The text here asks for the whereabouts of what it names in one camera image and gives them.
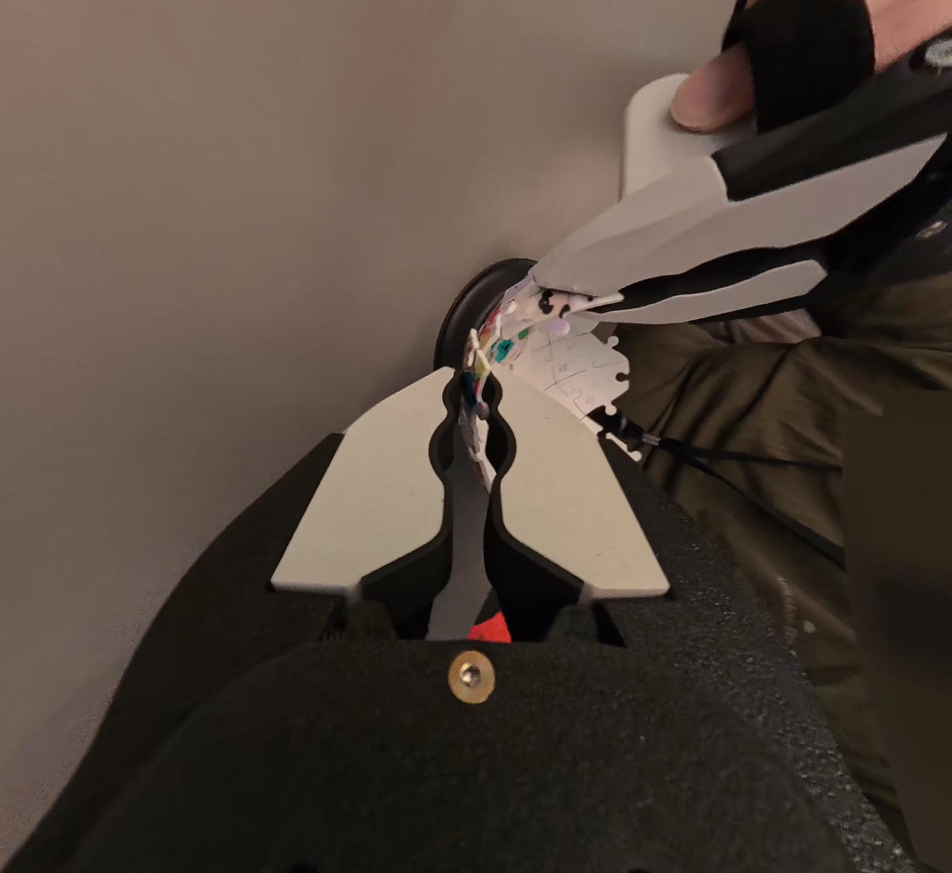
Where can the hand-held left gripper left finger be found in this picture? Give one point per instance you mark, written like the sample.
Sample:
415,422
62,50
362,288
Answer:
372,508

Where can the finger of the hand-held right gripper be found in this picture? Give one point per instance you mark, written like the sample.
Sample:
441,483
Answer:
729,297
669,218

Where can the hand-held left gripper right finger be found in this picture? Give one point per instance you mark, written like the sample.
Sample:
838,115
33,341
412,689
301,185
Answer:
569,508

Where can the white half puzzle ball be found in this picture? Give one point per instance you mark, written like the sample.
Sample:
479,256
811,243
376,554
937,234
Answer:
573,367

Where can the small puzzle piece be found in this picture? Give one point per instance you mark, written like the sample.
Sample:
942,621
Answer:
554,304

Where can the orange red tape strip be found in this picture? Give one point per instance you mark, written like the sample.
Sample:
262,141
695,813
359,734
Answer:
491,627

